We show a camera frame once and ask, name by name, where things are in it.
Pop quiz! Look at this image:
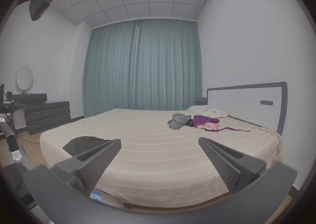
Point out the black dressing table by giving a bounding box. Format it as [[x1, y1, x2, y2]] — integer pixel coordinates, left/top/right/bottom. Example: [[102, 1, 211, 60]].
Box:
[[11, 93, 47, 105]]

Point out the grey garment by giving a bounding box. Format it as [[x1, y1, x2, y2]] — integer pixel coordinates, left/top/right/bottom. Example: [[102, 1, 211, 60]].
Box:
[[167, 113, 192, 130]]

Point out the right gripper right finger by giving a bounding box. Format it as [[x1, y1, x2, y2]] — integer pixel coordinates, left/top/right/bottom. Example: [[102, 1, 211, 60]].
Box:
[[198, 137, 268, 192]]

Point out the purple garment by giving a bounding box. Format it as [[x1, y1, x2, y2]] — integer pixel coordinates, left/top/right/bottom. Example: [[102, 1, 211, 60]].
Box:
[[193, 115, 250, 133]]

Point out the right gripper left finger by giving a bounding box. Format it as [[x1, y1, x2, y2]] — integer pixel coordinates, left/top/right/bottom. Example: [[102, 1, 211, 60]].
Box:
[[53, 139, 122, 197]]

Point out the white printed pillow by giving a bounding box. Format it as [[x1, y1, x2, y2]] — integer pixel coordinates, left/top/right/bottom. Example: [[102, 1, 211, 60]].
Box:
[[187, 105, 230, 118]]

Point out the round white mirror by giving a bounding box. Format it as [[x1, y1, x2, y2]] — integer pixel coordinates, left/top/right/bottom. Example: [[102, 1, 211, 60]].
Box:
[[16, 66, 34, 94]]

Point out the pink garment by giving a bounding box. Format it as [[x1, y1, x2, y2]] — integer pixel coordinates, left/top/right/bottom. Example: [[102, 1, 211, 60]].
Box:
[[195, 122, 220, 132]]

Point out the black cable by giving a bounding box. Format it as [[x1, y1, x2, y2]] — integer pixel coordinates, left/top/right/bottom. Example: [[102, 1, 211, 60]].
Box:
[[18, 131, 40, 144]]

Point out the bed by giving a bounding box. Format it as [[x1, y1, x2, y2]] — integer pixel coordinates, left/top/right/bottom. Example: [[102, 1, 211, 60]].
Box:
[[39, 82, 288, 209]]

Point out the black chest of drawers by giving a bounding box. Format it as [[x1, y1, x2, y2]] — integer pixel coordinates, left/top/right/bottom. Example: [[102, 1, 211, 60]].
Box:
[[23, 101, 72, 135]]

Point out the blue-green curtain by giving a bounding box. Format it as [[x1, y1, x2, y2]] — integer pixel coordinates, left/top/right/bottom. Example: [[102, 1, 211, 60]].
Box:
[[83, 20, 139, 118], [133, 18, 203, 111]]

